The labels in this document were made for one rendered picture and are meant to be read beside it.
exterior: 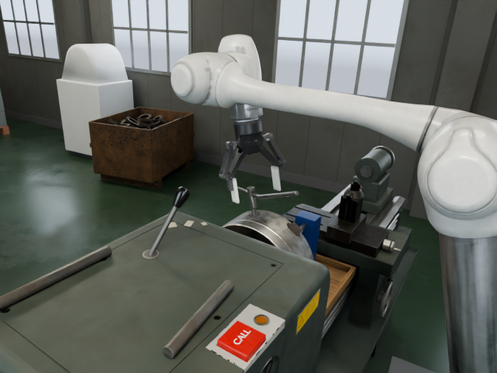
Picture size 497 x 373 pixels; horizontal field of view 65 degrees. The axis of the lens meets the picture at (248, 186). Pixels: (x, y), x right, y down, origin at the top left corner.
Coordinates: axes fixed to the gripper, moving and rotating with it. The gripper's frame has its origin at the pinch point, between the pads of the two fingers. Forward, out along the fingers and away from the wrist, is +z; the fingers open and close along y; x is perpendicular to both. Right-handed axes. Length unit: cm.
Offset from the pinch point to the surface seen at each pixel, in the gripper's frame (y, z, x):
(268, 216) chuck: 2.9, 8.2, 0.1
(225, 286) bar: -25.0, 7.1, -29.0
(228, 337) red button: -30, 10, -40
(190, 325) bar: -35, 7, -36
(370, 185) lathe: 96, 31, 52
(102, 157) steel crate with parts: 8, 31, 365
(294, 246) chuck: 4.5, 15.0, -9.3
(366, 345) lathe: 48, 82, 12
